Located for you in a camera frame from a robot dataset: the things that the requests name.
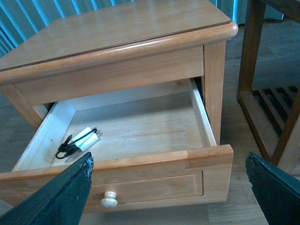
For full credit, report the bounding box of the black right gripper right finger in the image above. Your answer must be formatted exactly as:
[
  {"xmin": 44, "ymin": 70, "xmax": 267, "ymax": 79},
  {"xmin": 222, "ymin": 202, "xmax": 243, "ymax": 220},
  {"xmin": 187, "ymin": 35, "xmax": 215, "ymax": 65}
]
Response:
[{"xmin": 245, "ymin": 152, "xmax": 300, "ymax": 225}]

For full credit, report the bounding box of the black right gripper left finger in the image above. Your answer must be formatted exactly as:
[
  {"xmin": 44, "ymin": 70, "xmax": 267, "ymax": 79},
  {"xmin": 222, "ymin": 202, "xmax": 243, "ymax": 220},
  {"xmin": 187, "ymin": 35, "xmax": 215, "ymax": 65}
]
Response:
[{"xmin": 0, "ymin": 152, "xmax": 94, "ymax": 225}]

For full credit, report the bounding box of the round wooden drawer knob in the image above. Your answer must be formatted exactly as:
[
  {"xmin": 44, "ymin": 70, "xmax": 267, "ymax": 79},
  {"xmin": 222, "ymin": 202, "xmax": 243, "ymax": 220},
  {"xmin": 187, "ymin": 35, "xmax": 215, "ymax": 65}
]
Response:
[{"xmin": 100, "ymin": 191, "xmax": 118, "ymax": 209}]

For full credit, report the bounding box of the white charger adapter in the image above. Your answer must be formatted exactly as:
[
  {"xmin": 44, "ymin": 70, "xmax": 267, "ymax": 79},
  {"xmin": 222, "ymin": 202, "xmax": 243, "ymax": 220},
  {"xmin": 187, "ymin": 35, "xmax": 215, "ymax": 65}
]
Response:
[{"xmin": 72, "ymin": 127, "xmax": 99, "ymax": 152}]

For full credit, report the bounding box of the dark wooden slatted table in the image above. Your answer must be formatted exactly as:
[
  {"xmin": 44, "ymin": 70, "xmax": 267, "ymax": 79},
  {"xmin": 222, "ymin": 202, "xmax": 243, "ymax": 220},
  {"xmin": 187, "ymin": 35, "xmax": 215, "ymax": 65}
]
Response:
[{"xmin": 237, "ymin": 0, "xmax": 300, "ymax": 176}]

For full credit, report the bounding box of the wooden nightstand cabinet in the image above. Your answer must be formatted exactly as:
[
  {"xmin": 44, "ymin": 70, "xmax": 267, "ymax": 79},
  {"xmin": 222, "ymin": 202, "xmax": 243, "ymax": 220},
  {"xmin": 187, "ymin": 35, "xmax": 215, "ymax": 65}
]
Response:
[{"xmin": 0, "ymin": 0, "xmax": 238, "ymax": 142}]

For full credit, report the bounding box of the grey pleated curtain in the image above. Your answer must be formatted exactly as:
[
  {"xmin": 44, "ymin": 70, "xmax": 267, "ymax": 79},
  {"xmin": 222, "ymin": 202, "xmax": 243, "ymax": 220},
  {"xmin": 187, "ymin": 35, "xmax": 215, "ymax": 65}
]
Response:
[{"xmin": 0, "ymin": 0, "xmax": 285, "ymax": 57}]

